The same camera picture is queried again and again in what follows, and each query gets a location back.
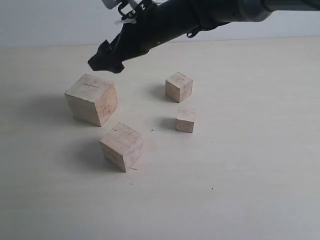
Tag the smallest wooden cube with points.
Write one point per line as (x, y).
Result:
(185, 120)

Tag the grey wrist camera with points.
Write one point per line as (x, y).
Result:
(110, 4)

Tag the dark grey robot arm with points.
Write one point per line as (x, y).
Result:
(215, 13)

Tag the second largest wooden cube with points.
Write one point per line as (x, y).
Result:
(122, 146)

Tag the third largest wooden cube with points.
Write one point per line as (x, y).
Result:
(178, 87)

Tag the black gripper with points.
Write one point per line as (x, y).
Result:
(155, 24)

